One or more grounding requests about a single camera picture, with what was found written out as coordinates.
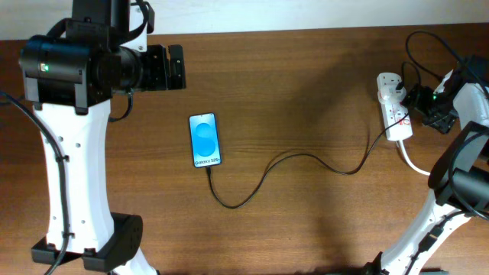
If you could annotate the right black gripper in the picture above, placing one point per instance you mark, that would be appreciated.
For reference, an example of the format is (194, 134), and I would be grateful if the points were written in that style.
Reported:
(438, 122)

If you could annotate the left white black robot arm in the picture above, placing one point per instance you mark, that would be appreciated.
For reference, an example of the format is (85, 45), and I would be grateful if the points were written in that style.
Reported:
(70, 76)

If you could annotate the blue screen Galaxy smartphone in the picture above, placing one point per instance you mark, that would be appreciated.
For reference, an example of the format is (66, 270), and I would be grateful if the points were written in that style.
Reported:
(205, 140)

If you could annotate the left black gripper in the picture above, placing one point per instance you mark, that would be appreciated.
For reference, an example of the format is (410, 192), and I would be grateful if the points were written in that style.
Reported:
(156, 54)

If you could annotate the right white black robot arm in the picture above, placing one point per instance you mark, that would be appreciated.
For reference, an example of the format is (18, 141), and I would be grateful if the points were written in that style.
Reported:
(458, 190)

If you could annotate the white power strip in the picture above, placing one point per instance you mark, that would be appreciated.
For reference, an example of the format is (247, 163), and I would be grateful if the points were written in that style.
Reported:
(395, 116)

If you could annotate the white USB charger adapter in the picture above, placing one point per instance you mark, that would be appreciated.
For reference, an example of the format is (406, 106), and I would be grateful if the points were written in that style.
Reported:
(391, 91)

